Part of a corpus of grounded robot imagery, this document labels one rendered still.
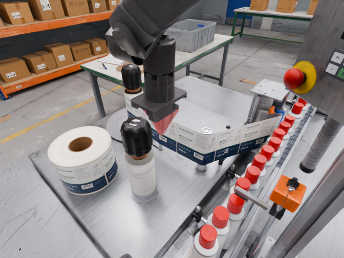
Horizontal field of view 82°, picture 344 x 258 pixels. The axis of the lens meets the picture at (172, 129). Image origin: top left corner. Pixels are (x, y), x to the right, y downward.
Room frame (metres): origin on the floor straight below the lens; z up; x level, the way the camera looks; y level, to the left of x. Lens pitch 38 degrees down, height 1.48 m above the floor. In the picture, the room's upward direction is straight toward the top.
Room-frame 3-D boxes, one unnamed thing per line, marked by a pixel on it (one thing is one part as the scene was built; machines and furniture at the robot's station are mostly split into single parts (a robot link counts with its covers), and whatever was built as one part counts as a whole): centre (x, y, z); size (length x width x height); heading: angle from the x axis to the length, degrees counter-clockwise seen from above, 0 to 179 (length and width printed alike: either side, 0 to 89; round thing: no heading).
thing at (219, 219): (0.22, -0.10, 0.98); 0.05 x 0.05 x 0.20
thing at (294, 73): (0.35, -0.23, 1.33); 0.04 x 0.03 x 0.04; 14
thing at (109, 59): (1.95, 0.58, 0.81); 0.38 x 0.36 x 0.02; 143
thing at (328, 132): (0.35, -0.35, 1.18); 0.04 x 0.04 x 0.21
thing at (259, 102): (0.67, -0.37, 1.01); 0.14 x 0.13 x 0.26; 139
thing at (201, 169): (0.52, -0.11, 0.97); 0.05 x 0.05 x 0.19
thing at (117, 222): (0.67, 0.09, 0.86); 0.80 x 0.67 x 0.05; 139
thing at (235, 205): (0.25, -0.14, 0.98); 0.05 x 0.05 x 0.20
